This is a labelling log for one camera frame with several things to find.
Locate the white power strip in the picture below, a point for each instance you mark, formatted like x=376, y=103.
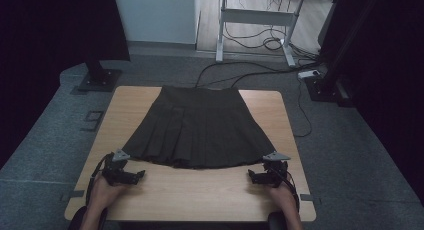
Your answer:
x=308, y=74

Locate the person's right hand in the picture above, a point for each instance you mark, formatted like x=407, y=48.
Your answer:
x=283, y=196

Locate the black stand with base plate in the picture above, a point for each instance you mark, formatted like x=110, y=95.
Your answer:
x=99, y=78

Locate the person's left hand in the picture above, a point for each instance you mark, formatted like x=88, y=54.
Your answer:
x=105, y=191

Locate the dark curtain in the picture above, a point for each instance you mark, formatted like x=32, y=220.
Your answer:
x=393, y=73
x=40, y=56

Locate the dark floor socket box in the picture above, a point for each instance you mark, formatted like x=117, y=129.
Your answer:
x=93, y=118

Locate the white metal frame desk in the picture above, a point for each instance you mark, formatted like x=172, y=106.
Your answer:
x=256, y=16

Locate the black pleated skirt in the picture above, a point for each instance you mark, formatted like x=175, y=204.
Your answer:
x=196, y=130

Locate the black metal stand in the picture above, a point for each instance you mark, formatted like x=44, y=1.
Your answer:
x=328, y=80

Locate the grey floor tape strip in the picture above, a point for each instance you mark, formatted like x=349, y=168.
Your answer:
x=310, y=197
x=72, y=194

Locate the person's right leg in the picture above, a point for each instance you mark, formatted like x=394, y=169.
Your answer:
x=276, y=221

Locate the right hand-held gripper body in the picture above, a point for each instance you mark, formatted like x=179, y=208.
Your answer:
x=274, y=173

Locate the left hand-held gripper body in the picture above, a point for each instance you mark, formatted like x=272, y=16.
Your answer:
x=115, y=171

